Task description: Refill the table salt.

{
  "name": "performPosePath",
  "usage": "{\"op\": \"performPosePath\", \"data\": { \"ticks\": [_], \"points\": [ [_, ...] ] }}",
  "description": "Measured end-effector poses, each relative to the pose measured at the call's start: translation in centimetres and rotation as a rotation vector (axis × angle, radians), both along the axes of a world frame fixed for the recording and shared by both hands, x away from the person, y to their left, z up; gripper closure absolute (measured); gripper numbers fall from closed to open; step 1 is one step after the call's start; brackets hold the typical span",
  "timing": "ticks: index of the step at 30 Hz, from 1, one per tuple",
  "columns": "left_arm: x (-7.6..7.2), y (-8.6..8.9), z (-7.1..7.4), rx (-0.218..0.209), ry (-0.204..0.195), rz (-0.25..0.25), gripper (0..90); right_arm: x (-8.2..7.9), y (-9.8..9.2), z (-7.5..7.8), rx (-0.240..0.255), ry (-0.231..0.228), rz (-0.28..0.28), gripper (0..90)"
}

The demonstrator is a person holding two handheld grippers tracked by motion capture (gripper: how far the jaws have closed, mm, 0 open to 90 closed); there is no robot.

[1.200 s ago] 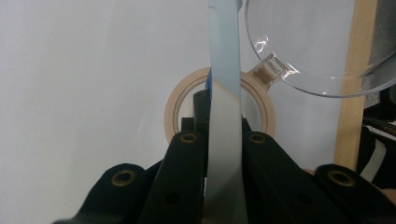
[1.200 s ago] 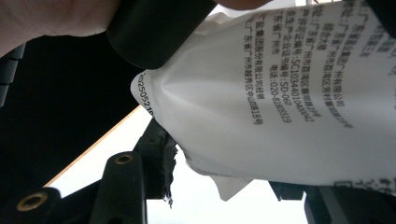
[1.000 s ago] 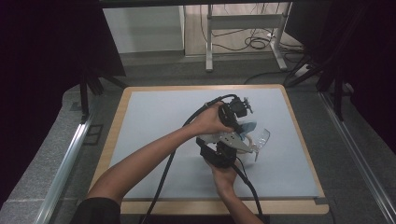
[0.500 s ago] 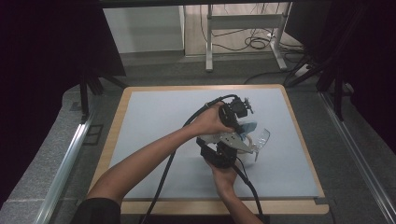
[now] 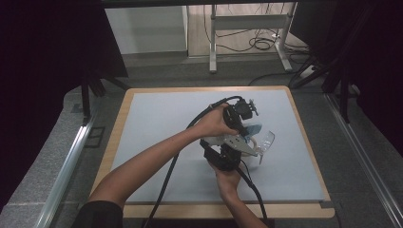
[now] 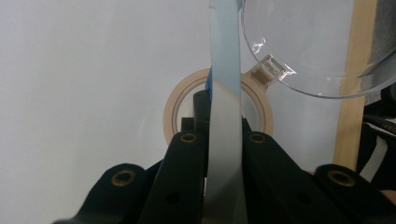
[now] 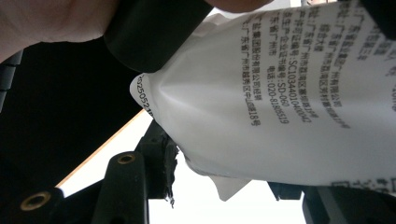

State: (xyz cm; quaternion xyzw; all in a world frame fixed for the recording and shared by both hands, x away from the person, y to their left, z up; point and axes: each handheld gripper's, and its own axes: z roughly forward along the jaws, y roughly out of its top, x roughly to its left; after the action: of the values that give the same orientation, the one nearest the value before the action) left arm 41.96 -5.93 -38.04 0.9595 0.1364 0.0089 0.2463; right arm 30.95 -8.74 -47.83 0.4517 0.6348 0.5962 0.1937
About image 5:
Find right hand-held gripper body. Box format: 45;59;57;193
200;134;259;173

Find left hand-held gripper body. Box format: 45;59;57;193
222;98;259;131

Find clear plastic bag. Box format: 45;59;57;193
242;123;263;143

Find clear glass jar with lid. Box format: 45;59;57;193
241;130;277;166

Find person's right hand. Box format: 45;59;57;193
209;161;242;200

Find person's left hand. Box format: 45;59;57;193
191;102;239;139

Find pale blue table mat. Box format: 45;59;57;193
108;89;327;204

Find white power strip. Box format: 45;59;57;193
298;64;318;80

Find black tripod stand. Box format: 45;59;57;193
288;53;360;124
80;66;131;125

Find wooden table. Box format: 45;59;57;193
89;85;336;220

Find white panel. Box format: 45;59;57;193
104;5;188;55

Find person's black sleeve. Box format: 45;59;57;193
70;199;125;228

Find black curtain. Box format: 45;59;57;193
0;0;128;212
289;0;403;156

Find right hand-held gripper black cable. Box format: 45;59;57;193
236;159;269;223

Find hand-held gripper black cable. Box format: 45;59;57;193
141;95;244;228
236;159;269;223

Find left hand-held gripper black cable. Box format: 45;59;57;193
141;95;244;228

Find black floor cables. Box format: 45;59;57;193
202;3;311;55

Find white metal desk frame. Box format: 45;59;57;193
208;3;298;74

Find silver metal rail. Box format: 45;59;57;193
33;114;97;228
324;93;403;228

